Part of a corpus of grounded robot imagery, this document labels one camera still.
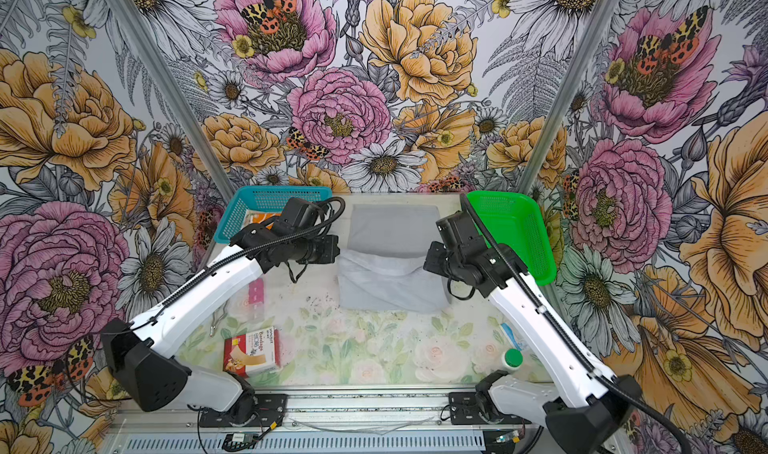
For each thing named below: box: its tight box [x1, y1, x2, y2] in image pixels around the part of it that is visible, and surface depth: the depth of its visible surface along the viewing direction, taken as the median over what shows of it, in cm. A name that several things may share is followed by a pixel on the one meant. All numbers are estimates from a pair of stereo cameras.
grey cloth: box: [338, 204, 448, 313], surface depth 86 cm
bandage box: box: [223, 326, 281, 378], surface depth 81 cm
